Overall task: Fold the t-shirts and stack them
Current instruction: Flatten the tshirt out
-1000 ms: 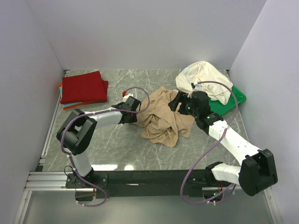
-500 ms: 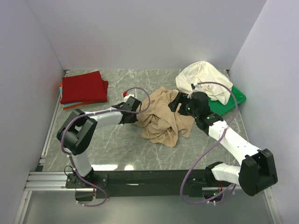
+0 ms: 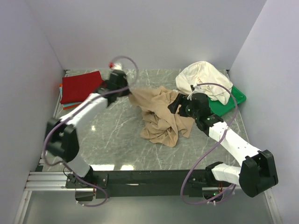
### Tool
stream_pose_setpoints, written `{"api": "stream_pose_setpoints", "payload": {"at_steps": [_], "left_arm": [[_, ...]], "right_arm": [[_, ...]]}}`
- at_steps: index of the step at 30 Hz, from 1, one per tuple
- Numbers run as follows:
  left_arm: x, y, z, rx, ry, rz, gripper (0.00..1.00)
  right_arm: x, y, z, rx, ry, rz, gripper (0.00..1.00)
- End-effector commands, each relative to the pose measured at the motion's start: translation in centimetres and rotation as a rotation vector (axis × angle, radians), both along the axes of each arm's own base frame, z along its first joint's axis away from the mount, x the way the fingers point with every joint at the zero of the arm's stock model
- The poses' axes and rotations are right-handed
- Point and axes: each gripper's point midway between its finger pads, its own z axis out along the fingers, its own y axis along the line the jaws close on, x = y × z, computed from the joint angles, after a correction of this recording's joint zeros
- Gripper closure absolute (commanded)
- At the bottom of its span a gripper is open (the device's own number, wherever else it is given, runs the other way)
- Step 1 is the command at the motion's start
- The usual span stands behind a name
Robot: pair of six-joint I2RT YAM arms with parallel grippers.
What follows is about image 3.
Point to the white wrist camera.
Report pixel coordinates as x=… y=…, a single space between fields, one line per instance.
x=115 y=66
x=194 y=89

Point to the black base beam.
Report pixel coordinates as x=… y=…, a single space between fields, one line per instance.
x=153 y=183

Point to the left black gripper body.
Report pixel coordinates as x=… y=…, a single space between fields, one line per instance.
x=124 y=87

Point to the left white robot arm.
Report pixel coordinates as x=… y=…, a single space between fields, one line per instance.
x=61 y=143

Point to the beige t shirt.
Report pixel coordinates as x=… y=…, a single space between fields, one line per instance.
x=161 y=126

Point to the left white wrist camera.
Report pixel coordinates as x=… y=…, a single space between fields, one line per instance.
x=115 y=66

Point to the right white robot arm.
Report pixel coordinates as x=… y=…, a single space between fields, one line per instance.
x=256 y=172

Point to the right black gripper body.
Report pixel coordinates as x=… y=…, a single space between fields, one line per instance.
x=180 y=103

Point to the folded orange t shirt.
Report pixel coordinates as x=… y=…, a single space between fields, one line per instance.
x=67 y=107

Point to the folded light blue t shirt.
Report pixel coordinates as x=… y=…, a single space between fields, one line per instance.
x=66 y=105

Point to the folded red t shirt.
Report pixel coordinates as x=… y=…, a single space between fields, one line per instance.
x=76 y=89

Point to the white t shirt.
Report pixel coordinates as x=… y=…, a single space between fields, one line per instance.
x=205 y=75

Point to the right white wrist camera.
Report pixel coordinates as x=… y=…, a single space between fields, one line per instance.
x=194 y=89

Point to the aluminium frame rail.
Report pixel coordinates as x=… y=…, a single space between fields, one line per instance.
x=56 y=181

